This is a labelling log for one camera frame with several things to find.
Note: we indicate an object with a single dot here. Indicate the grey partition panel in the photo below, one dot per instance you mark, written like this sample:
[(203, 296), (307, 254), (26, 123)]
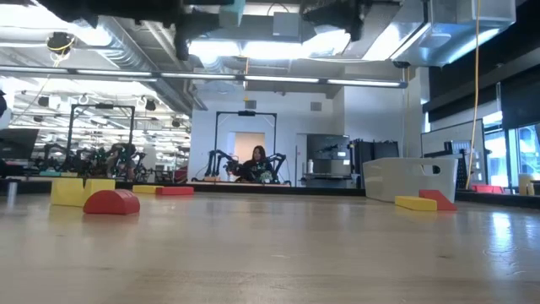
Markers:
[(443, 141)]

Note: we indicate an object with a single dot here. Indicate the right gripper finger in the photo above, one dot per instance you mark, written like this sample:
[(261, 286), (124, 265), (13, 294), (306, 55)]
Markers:
[(333, 19)]

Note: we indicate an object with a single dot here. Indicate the grey metal post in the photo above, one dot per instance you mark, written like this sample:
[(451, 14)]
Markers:
[(12, 193)]

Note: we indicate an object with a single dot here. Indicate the black monitor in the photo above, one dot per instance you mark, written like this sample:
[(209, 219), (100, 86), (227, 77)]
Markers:
[(17, 143)]

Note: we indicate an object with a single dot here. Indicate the black ceiling dome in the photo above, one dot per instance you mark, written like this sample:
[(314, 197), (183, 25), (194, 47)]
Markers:
[(60, 42)]

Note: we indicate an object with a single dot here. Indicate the red half-cylinder block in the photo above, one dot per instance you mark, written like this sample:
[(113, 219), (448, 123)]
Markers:
[(111, 202)]

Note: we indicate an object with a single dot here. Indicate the white bottle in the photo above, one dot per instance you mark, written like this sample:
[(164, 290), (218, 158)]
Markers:
[(310, 166)]

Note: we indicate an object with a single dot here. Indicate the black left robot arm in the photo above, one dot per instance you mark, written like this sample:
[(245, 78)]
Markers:
[(105, 8)]

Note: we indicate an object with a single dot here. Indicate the beige container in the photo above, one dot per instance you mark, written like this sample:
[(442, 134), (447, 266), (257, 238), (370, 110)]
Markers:
[(525, 183)]

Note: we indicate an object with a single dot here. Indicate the yellow arch block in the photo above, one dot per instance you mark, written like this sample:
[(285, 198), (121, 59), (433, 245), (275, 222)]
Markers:
[(67, 192)]

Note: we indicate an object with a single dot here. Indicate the red bin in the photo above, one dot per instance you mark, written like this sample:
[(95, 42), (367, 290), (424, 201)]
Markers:
[(487, 188)]

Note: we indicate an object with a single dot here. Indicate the long ceiling light bar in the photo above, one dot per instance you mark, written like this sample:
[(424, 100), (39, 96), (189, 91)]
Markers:
[(202, 76)]

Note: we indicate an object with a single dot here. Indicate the white translucent plastic bin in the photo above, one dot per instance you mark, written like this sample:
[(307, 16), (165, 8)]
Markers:
[(405, 179)]

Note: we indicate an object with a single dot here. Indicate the black background station frame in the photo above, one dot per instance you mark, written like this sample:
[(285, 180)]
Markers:
[(246, 113), (103, 106)]

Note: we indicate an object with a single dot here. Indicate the grey cabinet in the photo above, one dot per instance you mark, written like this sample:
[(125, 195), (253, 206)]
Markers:
[(329, 158)]

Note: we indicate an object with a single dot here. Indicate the background black robot arms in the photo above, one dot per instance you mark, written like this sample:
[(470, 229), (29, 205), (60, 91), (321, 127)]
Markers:
[(93, 162)]

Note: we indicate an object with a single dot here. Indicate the black background robot arm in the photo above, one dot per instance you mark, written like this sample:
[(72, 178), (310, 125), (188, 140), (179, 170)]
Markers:
[(215, 162), (279, 162)]

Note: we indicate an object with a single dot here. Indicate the red wedge block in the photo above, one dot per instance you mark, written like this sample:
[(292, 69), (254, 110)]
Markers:
[(439, 199)]

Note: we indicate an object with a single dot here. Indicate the black cabinets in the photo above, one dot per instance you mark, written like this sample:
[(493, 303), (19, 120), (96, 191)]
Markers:
[(375, 150)]

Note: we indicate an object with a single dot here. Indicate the red rectangular block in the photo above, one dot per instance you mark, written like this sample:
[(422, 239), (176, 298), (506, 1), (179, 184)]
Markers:
[(175, 191)]

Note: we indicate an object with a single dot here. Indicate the small yellow block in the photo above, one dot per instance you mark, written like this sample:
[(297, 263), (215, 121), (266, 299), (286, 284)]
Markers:
[(147, 189)]

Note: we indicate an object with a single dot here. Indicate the long yellow block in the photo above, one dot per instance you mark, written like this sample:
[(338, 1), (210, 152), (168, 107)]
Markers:
[(415, 203)]

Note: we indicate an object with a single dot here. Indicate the person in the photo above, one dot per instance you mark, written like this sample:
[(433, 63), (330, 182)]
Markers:
[(255, 164)]

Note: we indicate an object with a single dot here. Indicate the teal background tray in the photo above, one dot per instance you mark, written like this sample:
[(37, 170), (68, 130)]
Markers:
[(50, 173)]

